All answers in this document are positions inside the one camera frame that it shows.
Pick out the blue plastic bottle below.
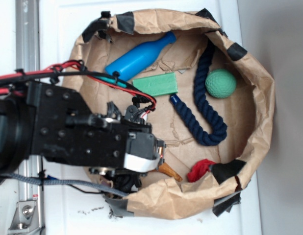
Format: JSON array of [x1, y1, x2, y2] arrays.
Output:
[[105, 32, 176, 81]]

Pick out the metal corner bracket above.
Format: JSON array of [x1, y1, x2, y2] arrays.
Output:
[[8, 200, 40, 235]]

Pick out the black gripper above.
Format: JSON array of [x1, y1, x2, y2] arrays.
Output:
[[89, 104, 166, 193]]

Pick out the aluminium rail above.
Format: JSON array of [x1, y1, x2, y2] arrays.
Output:
[[15, 0, 46, 235]]

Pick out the green rectangular block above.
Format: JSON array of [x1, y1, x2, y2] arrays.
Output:
[[132, 72, 178, 97]]

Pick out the dark blue rope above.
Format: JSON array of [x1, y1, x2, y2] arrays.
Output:
[[169, 41, 228, 146]]

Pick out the brown spiral seashell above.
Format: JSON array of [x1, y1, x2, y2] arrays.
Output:
[[152, 162, 183, 182]]

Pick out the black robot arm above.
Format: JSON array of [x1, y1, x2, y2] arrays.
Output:
[[0, 82, 165, 193]]

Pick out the brown paper bag bin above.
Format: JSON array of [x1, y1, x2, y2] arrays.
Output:
[[70, 9, 275, 219]]

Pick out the red cloth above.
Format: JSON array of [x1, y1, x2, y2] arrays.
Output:
[[187, 159, 216, 183]]

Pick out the grey braided cable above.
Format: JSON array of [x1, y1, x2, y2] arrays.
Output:
[[0, 171, 129, 198]]

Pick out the green dimpled ball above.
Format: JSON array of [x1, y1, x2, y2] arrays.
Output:
[[205, 69, 237, 99]]

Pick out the red and black cable bundle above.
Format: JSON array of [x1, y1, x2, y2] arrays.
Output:
[[0, 60, 157, 111]]

